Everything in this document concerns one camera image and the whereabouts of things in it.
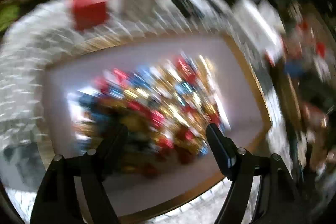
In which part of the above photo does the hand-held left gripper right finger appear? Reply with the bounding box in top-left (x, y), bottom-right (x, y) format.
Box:
top-left (206, 123), bottom-right (305, 224)

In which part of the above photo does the white tissue box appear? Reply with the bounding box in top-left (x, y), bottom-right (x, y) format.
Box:
top-left (232, 0), bottom-right (285, 62)

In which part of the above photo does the green plastic bag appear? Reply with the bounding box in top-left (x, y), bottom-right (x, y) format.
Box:
top-left (0, 5), bottom-right (20, 31)

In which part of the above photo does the wide black remote control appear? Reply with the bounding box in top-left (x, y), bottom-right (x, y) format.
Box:
top-left (164, 0), bottom-right (205, 18)

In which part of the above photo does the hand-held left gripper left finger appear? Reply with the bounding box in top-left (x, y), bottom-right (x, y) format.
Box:
top-left (30, 123), bottom-right (129, 224)

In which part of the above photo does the red tin box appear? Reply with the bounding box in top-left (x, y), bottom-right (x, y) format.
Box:
top-left (67, 0), bottom-right (111, 31)

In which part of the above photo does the heap of foil candies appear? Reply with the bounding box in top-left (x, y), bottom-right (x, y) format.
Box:
top-left (71, 55), bottom-right (231, 177)

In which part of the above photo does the dark red gift box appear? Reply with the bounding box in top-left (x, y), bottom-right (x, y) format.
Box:
top-left (43, 31), bottom-right (273, 223)

